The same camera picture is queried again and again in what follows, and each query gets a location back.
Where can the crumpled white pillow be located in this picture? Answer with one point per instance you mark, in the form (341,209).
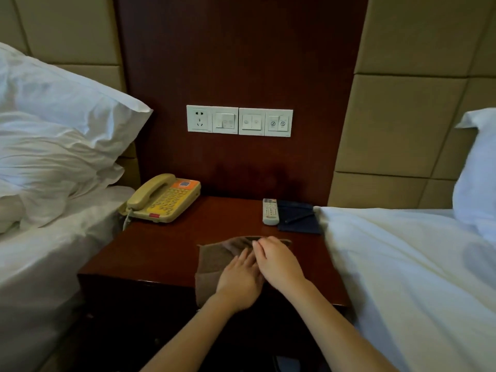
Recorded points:
(46,178)

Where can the brown cleaning cloth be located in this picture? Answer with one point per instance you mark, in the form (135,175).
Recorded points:
(213,263)

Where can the person's right forearm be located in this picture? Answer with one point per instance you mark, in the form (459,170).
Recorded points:
(341,333)

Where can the white bed sheet mattress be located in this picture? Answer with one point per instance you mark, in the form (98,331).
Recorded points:
(46,267)

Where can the beige padded headboard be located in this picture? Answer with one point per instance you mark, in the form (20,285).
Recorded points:
(399,112)

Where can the person's left hand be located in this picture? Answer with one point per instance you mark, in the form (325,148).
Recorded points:
(240,284)

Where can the white four-button switch panel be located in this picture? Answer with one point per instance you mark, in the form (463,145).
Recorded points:
(267,121)

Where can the white remote control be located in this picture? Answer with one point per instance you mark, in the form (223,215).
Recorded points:
(271,213)

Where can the black pen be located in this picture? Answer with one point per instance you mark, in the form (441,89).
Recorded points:
(300,218)

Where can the white socket and switch panel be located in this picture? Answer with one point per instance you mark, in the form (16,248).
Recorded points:
(199,119)

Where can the dark blue scribbled pouch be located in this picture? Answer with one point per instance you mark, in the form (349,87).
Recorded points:
(302,227)

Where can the dark wooden nightstand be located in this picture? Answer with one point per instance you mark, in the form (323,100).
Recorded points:
(155,251)

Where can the person's right hand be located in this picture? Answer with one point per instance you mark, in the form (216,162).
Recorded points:
(279,263)

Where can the white bed cover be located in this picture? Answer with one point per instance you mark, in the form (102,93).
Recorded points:
(418,290)

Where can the person's blue jeans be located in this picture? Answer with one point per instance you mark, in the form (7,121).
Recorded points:
(288,366)

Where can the smooth white pillow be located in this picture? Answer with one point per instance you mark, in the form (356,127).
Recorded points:
(66,100)

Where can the person's left forearm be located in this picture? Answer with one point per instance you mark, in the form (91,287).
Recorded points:
(186,340)

